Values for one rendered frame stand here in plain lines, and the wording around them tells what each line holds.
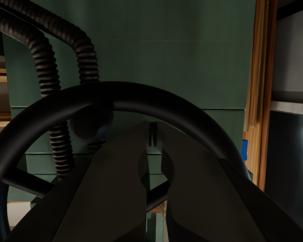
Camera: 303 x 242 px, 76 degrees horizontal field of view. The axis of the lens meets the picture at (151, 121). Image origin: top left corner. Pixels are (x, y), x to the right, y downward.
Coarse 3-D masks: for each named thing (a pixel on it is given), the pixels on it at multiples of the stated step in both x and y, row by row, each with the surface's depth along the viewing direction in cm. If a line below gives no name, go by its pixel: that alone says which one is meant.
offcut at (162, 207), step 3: (165, 201) 40; (162, 204) 41; (165, 204) 40; (159, 207) 43; (162, 207) 41; (165, 207) 40; (162, 210) 41; (165, 210) 40; (162, 213) 41; (165, 213) 40; (165, 216) 40
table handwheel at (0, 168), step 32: (64, 96) 17; (96, 96) 17; (128, 96) 17; (160, 96) 17; (32, 128) 17; (192, 128) 18; (0, 160) 18; (0, 192) 19; (32, 192) 19; (160, 192) 19; (0, 224) 20
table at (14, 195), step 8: (24, 160) 45; (24, 168) 40; (40, 176) 38; (48, 176) 38; (56, 176) 37; (144, 176) 37; (152, 176) 39; (160, 176) 39; (144, 184) 34; (152, 184) 39; (8, 192) 38; (16, 192) 38; (24, 192) 38; (8, 200) 39; (16, 200) 39; (24, 200) 39; (32, 200) 29
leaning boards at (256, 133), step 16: (256, 0) 150; (272, 0) 149; (256, 16) 151; (272, 16) 150; (256, 32) 152; (272, 32) 151; (256, 48) 153; (272, 48) 153; (256, 64) 154; (272, 64) 155; (256, 80) 156; (256, 96) 158; (256, 112) 165; (256, 128) 172; (256, 144) 174; (256, 160) 175; (256, 176) 177
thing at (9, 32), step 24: (0, 0) 23; (24, 0) 23; (0, 24) 22; (24, 24) 22; (48, 24) 22; (72, 24) 22; (48, 48) 22; (72, 48) 22; (48, 72) 22; (96, 72) 23; (96, 144) 24; (72, 168) 26
